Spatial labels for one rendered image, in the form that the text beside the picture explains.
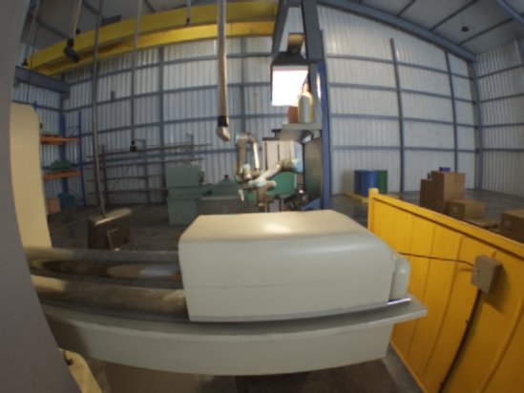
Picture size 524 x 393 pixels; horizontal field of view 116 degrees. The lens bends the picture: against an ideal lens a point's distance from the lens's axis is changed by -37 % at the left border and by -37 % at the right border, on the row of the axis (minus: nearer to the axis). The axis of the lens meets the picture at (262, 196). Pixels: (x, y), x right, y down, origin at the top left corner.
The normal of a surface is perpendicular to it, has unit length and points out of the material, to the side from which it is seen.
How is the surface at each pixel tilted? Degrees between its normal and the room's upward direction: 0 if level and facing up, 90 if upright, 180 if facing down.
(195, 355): 90
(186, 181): 90
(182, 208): 90
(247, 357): 90
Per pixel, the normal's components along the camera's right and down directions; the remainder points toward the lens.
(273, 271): 0.02, 0.14
